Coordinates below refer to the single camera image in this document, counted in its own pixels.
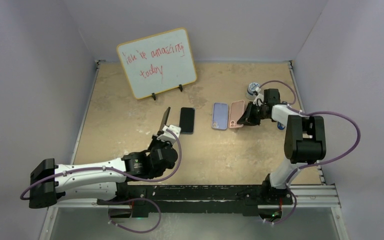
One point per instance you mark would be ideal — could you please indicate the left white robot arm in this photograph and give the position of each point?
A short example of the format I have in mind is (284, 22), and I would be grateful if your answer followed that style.
(51, 183)

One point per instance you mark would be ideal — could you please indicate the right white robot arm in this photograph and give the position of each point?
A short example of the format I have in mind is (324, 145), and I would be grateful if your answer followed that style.
(304, 143)

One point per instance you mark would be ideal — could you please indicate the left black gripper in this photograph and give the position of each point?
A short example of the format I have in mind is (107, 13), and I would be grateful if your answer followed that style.
(155, 140)

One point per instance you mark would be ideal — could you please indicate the black phone blue frame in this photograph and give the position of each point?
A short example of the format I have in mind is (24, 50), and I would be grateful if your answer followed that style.
(187, 120)

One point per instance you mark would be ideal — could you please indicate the pink phone case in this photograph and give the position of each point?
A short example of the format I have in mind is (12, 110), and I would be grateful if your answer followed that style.
(236, 110)

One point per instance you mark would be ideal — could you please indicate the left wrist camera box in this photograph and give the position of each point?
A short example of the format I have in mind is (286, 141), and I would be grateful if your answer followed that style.
(169, 133)

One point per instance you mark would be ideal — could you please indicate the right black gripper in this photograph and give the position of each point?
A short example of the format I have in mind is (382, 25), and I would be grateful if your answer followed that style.
(247, 118)

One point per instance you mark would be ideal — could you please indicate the white dry-erase board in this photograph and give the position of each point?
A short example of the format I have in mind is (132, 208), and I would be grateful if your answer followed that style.
(158, 63)

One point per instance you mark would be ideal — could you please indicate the black aluminium base frame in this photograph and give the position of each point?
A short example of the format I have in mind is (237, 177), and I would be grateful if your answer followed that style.
(248, 200)

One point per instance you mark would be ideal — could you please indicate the lavender phone case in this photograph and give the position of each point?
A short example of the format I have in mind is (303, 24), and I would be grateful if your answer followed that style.
(220, 113)

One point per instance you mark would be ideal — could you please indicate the pink cased phone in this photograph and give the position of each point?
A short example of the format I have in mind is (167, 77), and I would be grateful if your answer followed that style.
(164, 120)

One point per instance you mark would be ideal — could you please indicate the small white blue jar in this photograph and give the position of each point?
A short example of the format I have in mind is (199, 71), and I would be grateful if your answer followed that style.
(251, 89)

